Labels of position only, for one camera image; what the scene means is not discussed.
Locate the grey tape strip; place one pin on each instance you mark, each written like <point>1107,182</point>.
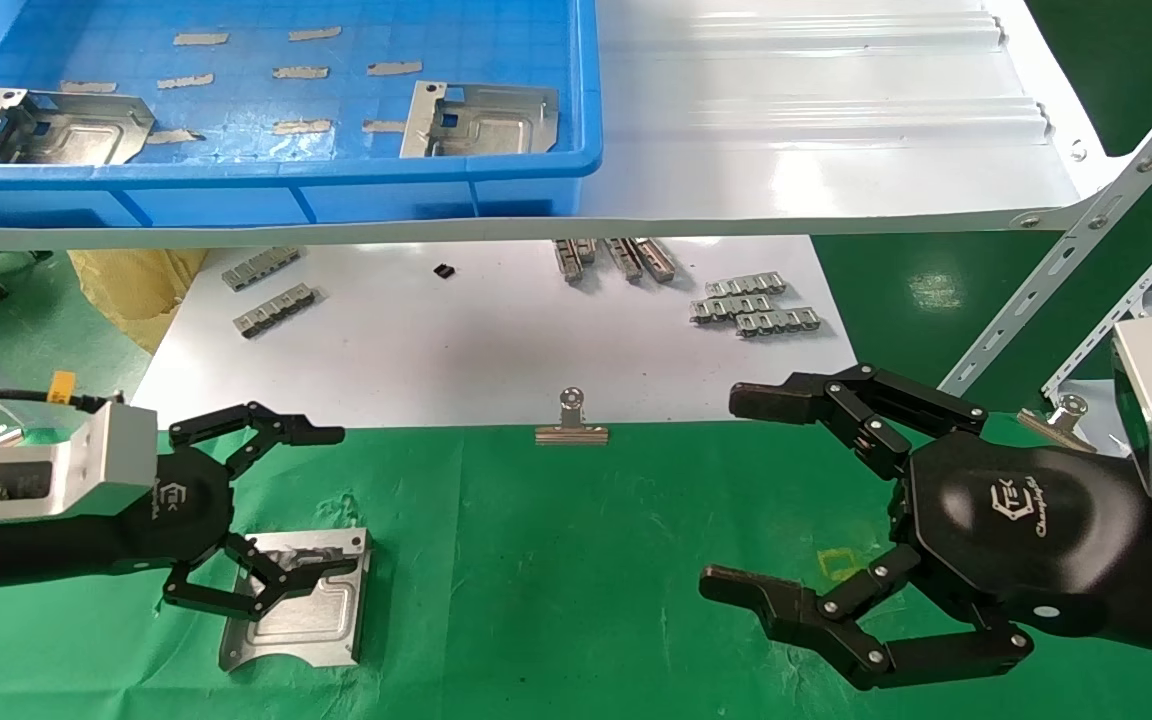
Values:
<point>384,127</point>
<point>303,127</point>
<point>201,39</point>
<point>316,34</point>
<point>176,137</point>
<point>186,81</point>
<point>301,72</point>
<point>88,87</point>
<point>396,69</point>

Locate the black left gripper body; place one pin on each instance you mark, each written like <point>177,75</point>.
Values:
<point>186,510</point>

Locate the stamped sheet metal bracket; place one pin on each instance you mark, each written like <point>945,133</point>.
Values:
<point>326,630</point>
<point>496,120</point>
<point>76,130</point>

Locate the white metal shelf board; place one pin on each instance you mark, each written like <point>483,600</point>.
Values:
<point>786,150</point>

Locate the green table cloth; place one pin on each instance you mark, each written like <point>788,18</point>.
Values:
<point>556,560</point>

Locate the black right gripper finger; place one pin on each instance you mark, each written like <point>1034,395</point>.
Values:
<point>836,630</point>
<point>796,397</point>

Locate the grey metal rail piece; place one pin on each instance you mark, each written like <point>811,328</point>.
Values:
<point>587,250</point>
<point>656,260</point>
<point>568,262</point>
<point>623,260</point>

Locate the yellow plastic bag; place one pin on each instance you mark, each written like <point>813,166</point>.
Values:
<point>136,290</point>

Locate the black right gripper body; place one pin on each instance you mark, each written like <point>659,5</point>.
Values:
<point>1016,530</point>

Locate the black connector strip far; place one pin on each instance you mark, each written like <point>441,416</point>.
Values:
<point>260,268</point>

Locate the blue plastic bin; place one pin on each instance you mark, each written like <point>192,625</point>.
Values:
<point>266,195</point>

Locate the perforated white steel bar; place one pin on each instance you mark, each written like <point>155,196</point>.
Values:
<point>1056,258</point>
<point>1101,335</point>

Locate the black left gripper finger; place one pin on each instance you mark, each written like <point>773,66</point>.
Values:
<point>271,590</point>
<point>266,425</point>

